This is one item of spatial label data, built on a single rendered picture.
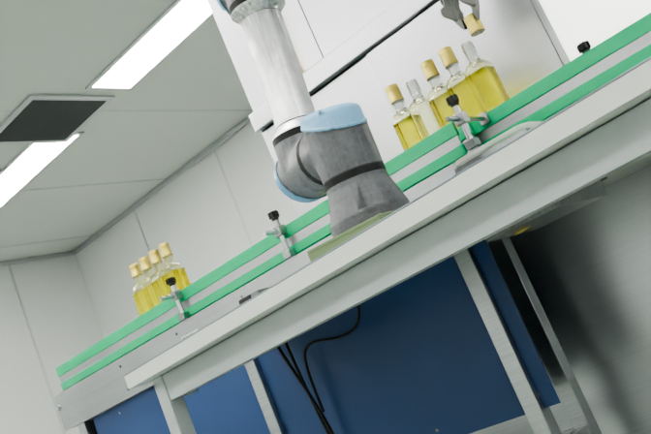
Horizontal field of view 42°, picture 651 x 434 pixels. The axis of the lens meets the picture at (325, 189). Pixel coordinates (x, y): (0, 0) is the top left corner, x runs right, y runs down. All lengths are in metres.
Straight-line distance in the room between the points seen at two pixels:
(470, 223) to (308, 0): 1.33
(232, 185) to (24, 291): 2.35
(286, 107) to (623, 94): 0.73
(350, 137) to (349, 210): 0.13
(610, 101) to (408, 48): 1.18
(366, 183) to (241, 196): 5.37
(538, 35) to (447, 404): 0.88
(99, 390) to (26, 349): 5.16
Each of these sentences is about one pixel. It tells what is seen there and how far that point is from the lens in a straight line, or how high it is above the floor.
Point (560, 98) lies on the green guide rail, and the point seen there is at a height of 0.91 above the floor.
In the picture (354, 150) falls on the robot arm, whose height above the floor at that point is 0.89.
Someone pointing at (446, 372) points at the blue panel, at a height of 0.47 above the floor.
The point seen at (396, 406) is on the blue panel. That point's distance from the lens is 2.09.
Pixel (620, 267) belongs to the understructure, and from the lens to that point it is 2.07.
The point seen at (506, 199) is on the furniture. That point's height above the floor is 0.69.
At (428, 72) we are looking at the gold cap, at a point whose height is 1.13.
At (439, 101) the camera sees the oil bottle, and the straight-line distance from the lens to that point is 2.04.
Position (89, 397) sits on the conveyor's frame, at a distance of 2.94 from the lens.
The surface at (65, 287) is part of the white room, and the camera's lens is 8.43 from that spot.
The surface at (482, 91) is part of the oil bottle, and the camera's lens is 1.98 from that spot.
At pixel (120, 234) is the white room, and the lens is 8.02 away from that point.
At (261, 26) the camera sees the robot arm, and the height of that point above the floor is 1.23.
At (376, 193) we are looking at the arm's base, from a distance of 1.46.
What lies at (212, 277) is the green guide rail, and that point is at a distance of 2.41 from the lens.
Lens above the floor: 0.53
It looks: 13 degrees up
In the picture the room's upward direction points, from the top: 23 degrees counter-clockwise
